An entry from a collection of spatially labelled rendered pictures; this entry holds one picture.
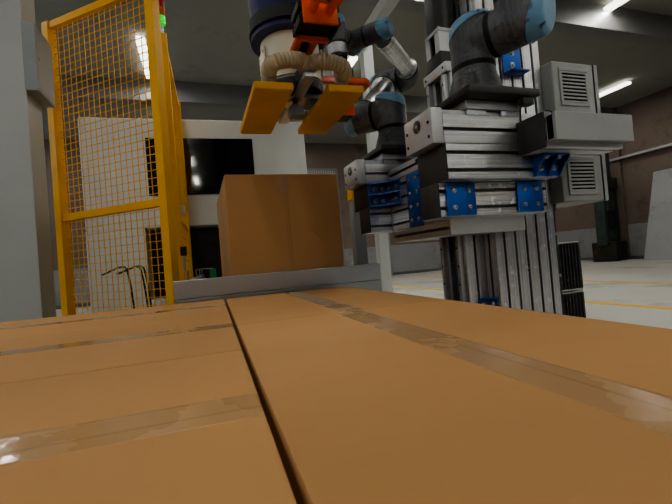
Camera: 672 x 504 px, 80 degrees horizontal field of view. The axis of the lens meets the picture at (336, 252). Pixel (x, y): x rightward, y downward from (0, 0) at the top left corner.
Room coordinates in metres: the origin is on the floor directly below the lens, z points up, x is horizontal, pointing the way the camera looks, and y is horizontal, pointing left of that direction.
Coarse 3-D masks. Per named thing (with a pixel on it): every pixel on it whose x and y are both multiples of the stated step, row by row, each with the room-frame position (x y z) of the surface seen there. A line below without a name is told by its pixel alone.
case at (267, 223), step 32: (224, 192) 1.36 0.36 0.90; (256, 192) 1.36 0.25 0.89; (288, 192) 1.39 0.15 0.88; (320, 192) 1.43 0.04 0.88; (224, 224) 1.48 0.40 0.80; (256, 224) 1.35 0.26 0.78; (288, 224) 1.39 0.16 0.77; (320, 224) 1.43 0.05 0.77; (224, 256) 1.62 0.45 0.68; (256, 256) 1.35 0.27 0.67; (288, 256) 1.39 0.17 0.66; (320, 256) 1.42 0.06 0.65
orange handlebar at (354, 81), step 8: (312, 0) 0.84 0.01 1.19; (320, 0) 0.83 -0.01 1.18; (328, 0) 0.83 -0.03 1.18; (336, 0) 0.83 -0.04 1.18; (312, 8) 0.86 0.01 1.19; (328, 8) 0.87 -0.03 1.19; (296, 48) 1.02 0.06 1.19; (312, 48) 1.02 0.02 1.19; (328, 80) 1.23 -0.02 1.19; (352, 80) 1.26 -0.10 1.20; (360, 80) 1.27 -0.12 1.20; (368, 80) 1.29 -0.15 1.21
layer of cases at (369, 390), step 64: (64, 320) 0.97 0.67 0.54; (128, 320) 0.85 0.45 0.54; (192, 320) 0.76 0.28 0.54; (256, 320) 0.69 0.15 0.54; (320, 320) 0.63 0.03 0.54; (384, 320) 0.58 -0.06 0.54; (448, 320) 0.54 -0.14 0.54; (512, 320) 0.50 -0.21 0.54; (576, 320) 0.47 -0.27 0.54; (0, 384) 0.39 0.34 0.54; (64, 384) 0.37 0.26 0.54; (128, 384) 0.35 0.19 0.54; (192, 384) 0.34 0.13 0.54; (256, 384) 0.37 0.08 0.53; (320, 384) 0.31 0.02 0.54; (384, 384) 0.30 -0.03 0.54; (448, 384) 0.28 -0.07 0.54; (512, 384) 0.27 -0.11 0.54; (576, 384) 0.26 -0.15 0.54; (640, 384) 0.25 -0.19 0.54; (0, 448) 0.24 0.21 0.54; (64, 448) 0.23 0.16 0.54; (128, 448) 0.22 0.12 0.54; (192, 448) 0.22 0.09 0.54; (256, 448) 0.21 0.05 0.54; (320, 448) 0.20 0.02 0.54; (384, 448) 0.20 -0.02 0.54; (448, 448) 0.19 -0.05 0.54; (512, 448) 0.19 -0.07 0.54; (576, 448) 0.18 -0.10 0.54; (640, 448) 0.18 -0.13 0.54
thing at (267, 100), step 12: (264, 84) 0.96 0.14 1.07; (276, 84) 0.97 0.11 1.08; (288, 84) 0.98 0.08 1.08; (252, 96) 1.00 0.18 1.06; (264, 96) 1.01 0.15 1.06; (276, 96) 1.01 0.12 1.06; (288, 96) 1.02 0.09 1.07; (252, 108) 1.07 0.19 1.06; (264, 108) 1.08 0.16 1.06; (276, 108) 1.09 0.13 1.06; (252, 120) 1.16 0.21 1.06; (264, 120) 1.17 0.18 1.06; (276, 120) 1.18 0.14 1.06; (240, 132) 1.27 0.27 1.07; (252, 132) 1.27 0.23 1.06; (264, 132) 1.28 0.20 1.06
